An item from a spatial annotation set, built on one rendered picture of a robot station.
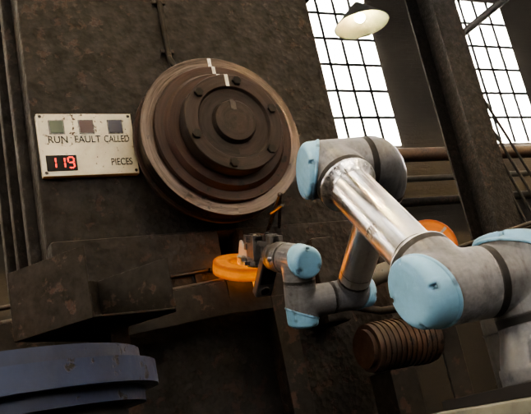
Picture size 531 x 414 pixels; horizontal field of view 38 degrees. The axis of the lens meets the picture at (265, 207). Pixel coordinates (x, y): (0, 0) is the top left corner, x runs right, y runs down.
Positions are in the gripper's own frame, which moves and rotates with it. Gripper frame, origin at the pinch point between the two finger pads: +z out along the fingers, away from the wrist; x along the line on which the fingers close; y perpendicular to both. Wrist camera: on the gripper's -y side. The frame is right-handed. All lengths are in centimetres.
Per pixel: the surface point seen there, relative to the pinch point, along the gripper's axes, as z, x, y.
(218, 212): 1.7, 5.6, 12.7
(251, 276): -9.7, 2.4, -3.5
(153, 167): 6.6, 21.3, 25.1
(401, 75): 703, -593, 152
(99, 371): -121, 70, 7
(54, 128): 24, 42, 37
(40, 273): -33, 58, 5
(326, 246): -3.3, -24.2, 1.4
